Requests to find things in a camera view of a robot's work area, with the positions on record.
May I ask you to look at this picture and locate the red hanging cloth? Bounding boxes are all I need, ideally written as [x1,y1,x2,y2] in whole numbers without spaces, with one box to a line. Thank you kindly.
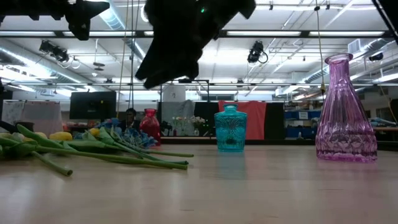
[218,100,267,141]

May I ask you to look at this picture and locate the purple glass vase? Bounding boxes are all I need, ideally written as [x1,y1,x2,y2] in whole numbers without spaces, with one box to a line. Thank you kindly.
[315,53,378,164]

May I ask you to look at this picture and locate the red glass vase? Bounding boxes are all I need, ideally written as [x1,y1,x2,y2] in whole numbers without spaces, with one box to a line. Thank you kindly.
[139,108,162,147]

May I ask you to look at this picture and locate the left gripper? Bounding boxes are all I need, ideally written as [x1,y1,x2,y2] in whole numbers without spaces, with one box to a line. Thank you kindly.
[63,0,111,42]

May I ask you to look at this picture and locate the dark brown pot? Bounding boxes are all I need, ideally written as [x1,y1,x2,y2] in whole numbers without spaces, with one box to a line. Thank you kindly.
[14,121,35,133]

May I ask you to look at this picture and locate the pale hanging cloth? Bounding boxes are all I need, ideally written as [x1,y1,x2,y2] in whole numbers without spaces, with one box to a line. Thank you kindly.
[1,101,63,138]

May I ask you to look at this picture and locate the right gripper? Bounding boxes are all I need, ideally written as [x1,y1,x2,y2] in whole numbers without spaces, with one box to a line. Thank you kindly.
[135,0,257,90]

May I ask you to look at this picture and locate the black metal table frame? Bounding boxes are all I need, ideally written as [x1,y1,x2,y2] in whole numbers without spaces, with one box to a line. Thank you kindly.
[155,136,398,152]

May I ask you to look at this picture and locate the person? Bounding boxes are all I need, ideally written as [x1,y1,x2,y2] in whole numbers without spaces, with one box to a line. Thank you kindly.
[119,108,141,133]

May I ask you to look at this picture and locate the black monitor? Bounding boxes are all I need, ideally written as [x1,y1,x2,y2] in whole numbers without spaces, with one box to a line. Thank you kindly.
[69,90,118,121]

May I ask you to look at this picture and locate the blue storage bins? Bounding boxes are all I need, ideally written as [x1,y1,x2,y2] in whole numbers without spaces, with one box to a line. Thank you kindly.
[284,109,322,140]

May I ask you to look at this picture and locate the teal glass vase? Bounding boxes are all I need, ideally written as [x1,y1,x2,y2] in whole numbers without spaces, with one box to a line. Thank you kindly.
[213,103,249,153]

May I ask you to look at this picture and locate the background flower bouquet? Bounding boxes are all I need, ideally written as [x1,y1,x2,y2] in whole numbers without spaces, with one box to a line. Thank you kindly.
[190,115,208,137]
[172,116,190,137]

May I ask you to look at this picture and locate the hanging cable with plug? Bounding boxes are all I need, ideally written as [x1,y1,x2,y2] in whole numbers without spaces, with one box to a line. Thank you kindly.
[313,0,327,96]

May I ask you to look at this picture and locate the white ceiling vent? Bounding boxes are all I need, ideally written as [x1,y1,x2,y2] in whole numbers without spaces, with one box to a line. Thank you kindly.
[347,39,362,55]

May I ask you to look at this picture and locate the black ceiling camera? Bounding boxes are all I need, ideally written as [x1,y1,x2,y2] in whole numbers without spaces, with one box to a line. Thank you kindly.
[39,40,70,63]
[247,40,269,65]

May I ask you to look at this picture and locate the overhead rig light bar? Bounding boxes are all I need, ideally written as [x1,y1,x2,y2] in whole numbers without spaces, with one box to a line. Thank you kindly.
[0,30,398,39]

